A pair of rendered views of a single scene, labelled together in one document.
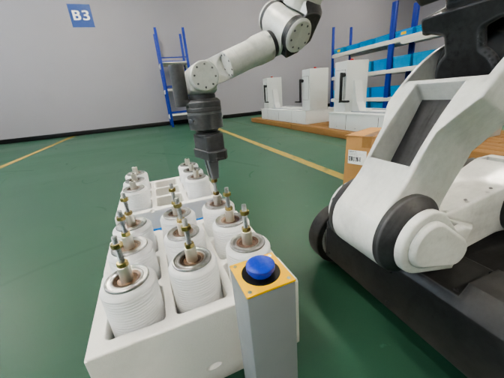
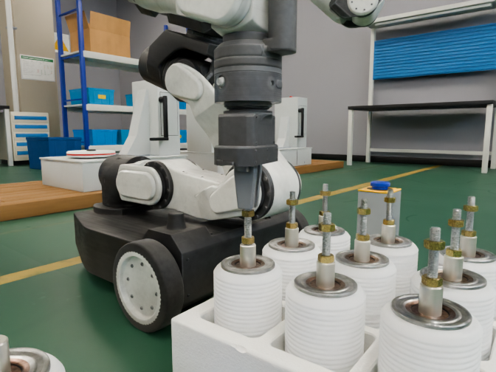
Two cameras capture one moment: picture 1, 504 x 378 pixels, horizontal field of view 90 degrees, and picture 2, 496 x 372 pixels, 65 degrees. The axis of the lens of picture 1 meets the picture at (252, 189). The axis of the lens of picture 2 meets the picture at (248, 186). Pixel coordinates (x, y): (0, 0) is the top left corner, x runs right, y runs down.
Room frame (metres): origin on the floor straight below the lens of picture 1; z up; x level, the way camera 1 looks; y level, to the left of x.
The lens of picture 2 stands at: (0.96, 0.55, 0.44)
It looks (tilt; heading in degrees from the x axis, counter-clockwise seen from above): 8 degrees down; 238
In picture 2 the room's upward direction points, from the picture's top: straight up
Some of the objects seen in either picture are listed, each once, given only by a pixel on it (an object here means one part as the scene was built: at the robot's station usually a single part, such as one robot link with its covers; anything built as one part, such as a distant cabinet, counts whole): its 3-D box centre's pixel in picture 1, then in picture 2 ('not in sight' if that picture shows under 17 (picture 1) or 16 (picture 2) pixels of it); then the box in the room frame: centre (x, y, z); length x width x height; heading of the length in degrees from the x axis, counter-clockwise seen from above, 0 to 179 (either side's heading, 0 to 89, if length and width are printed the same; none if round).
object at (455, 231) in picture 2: (123, 226); (455, 238); (0.49, 0.28, 0.30); 0.01 x 0.01 x 0.08
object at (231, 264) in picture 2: (217, 203); (247, 264); (0.68, 0.10, 0.25); 0.08 x 0.08 x 0.01
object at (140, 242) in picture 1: (130, 246); (452, 277); (0.49, 0.28, 0.25); 0.08 x 0.08 x 0.01
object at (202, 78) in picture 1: (196, 88); (260, 26); (0.67, 0.11, 0.57); 0.11 x 0.11 x 0.11; 21
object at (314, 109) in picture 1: (293, 96); not in sight; (4.47, -0.84, 0.45); 1.61 x 0.57 x 0.74; 19
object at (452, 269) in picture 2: (128, 241); (452, 268); (0.49, 0.28, 0.26); 0.02 x 0.02 x 0.03
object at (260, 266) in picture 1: (260, 268); (379, 186); (0.28, 0.00, 0.32); 0.04 x 0.04 x 0.02
